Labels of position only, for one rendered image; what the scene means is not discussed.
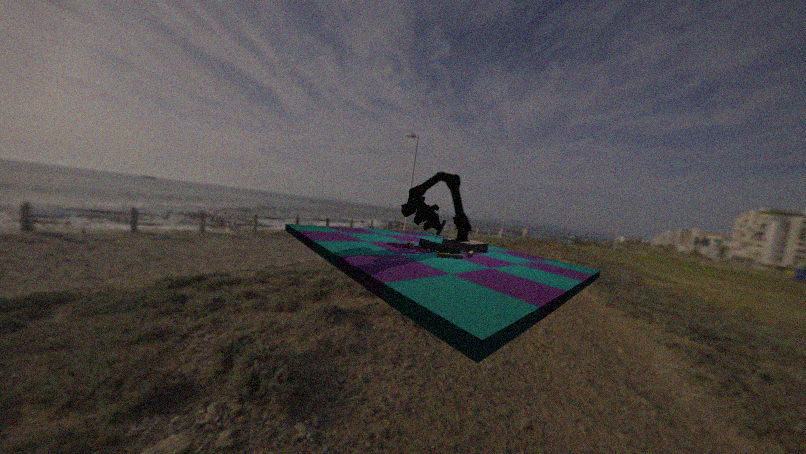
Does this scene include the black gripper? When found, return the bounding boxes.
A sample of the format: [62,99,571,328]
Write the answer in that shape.
[419,204,441,231]

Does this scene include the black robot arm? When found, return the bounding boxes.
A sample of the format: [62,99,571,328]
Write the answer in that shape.
[401,172,471,241]

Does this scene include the dark grey keyboard with letter keys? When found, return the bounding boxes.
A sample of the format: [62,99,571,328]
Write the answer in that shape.
[419,240,462,254]

